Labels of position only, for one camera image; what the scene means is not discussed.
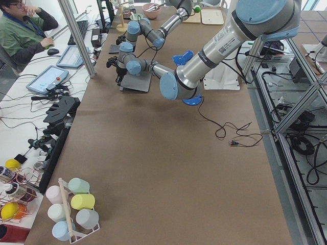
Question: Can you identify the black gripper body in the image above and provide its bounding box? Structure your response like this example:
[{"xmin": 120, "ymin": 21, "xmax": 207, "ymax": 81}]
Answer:
[{"xmin": 115, "ymin": 67, "xmax": 127, "ymax": 82}]

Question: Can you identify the grey laptop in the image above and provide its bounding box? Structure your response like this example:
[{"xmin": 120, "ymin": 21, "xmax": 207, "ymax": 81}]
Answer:
[{"xmin": 120, "ymin": 72, "xmax": 152, "ymax": 93}]

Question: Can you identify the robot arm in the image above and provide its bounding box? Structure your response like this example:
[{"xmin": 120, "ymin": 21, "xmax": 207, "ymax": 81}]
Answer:
[
  {"xmin": 113, "ymin": 1, "xmax": 301, "ymax": 100},
  {"xmin": 125, "ymin": 0, "xmax": 193, "ymax": 49}
]

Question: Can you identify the grey folded cloth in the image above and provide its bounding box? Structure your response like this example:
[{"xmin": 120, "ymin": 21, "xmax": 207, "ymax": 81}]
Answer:
[{"xmin": 108, "ymin": 44, "xmax": 120, "ymax": 54}]

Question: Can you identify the wooden stand with round base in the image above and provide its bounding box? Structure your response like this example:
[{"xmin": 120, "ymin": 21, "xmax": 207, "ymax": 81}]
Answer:
[{"xmin": 111, "ymin": 0, "xmax": 130, "ymax": 33}]

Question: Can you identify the upper teach pendant tablet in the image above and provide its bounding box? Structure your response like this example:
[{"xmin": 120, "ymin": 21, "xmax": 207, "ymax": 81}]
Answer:
[{"xmin": 56, "ymin": 45, "xmax": 83, "ymax": 69}]

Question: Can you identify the teach pendant tablet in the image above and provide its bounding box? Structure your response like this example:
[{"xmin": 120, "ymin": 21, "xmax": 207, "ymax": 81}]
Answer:
[
  {"xmin": 26, "ymin": 65, "xmax": 69, "ymax": 94},
  {"xmin": 56, "ymin": 45, "xmax": 83, "ymax": 69}
]

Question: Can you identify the green bowl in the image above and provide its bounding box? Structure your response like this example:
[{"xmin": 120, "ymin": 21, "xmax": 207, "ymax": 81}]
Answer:
[{"xmin": 130, "ymin": 13, "xmax": 144, "ymax": 21}]

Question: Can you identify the blue desk lamp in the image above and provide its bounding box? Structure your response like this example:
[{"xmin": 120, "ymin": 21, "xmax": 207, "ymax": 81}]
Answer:
[{"xmin": 172, "ymin": 50, "xmax": 203, "ymax": 106}]

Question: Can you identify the black keyboard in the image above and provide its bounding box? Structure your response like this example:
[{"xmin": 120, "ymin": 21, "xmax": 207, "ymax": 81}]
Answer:
[{"xmin": 67, "ymin": 20, "xmax": 89, "ymax": 46}]

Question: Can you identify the black tool holder stand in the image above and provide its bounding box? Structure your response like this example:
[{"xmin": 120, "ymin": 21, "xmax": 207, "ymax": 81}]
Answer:
[{"xmin": 38, "ymin": 96, "xmax": 81, "ymax": 194}]

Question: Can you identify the pink bowl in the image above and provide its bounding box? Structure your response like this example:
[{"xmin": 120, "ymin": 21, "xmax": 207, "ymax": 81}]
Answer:
[{"xmin": 142, "ymin": 3, "xmax": 161, "ymax": 20}]

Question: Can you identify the lower teach pendant tablet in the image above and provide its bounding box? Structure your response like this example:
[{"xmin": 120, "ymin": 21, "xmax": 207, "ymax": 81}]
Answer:
[{"xmin": 26, "ymin": 65, "xmax": 69, "ymax": 94}]

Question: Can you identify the black computer mouse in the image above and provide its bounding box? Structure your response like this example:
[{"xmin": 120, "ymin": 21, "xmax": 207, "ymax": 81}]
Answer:
[{"xmin": 47, "ymin": 48, "xmax": 60, "ymax": 56}]

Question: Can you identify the wooden cutting board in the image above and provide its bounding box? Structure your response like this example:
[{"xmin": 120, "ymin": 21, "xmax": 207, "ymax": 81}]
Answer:
[{"xmin": 183, "ymin": 12, "xmax": 201, "ymax": 24}]

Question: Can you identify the green lime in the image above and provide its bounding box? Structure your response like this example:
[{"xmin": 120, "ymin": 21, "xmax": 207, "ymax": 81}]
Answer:
[{"xmin": 194, "ymin": 7, "xmax": 201, "ymax": 13}]

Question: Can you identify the white tray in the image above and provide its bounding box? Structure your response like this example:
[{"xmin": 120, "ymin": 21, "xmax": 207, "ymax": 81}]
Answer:
[{"xmin": 201, "ymin": 9, "xmax": 224, "ymax": 25}]

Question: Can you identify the seated person in green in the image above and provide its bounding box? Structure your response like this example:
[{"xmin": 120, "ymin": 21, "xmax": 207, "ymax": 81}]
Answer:
[{"xmin": 1, "ymin": 1, "xmax": 58, "ymax": 70}]

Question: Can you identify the mint green cup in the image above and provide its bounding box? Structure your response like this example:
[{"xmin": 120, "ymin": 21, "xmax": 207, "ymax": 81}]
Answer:
[{"xmin": 68, "ymin": 178, "xmax": 90, "ymax": 194}]

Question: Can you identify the yellow cup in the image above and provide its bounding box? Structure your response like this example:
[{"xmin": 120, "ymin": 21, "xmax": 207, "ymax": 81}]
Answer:
[{"xmin": 71, "ymin": 193, "xmax": 96, "ymax": 210}]

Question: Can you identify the pink cup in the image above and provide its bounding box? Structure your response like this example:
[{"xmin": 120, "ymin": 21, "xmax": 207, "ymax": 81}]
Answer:
[{"xmin": 45, "ymin": 185, "xmax": 63, "ymax": 204}]

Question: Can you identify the yellow ball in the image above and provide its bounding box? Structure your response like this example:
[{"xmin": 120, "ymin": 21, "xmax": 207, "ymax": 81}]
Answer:
[{"xmin": 5, "ymin": 159, "xmax": 21, "ymax": 171}]

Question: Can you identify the grey cup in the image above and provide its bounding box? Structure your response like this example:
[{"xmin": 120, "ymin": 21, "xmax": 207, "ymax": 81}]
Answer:
[{"xmin": 76, "ymin": 209, "xmax": 99, "ymax": 230}]

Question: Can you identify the white cup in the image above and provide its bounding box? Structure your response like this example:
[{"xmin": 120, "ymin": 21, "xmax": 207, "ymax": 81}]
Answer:
[{"xmin": 48, "ymin": 204, "xmax": 66, "ymax": 223}]

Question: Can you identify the light blue cup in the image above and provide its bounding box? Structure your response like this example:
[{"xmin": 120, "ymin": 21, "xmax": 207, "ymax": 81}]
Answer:
[{"xmin": 52, "ymin": 220, "xmax": 71, "ymax": 241}]

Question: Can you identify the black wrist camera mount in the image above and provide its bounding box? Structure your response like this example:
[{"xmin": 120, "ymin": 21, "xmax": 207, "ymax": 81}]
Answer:
[
  {"xmin": 106, "ymin": 56, "xmax": 118, "ymax": 68},
  {"xmin": 116, "ymin": 35, "xmax": 126, "ymax": 45}
]

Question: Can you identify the braided camera cable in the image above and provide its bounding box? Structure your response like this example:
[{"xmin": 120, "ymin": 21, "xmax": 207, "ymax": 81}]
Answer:
[{"xmin": 134, "ymin": 15, "xmax": 159, "ymax": 59}]

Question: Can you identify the aluminium frame post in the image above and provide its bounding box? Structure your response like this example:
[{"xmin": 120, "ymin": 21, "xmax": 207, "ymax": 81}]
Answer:
[{"xmin": 58, "ymin": 0, "xmax": 96, "ymax": 78}]

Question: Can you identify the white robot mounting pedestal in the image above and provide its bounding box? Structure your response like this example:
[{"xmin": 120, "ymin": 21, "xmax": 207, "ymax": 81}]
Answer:
[{"xmin": 203, "ymin": 62, "xmax": 240, "ymax": 90}]

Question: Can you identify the black lamp power cord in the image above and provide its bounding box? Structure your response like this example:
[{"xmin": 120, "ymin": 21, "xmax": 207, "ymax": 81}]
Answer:
[{"xmin": 198, "ymin": 95, "xmax": 263, "ymax": 148}]

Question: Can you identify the white wire cup rack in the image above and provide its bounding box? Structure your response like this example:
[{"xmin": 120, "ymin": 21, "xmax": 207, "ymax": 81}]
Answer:
[{"xmin": 58, "ymin": 178, "xmax": 100, "ymax": 244}]

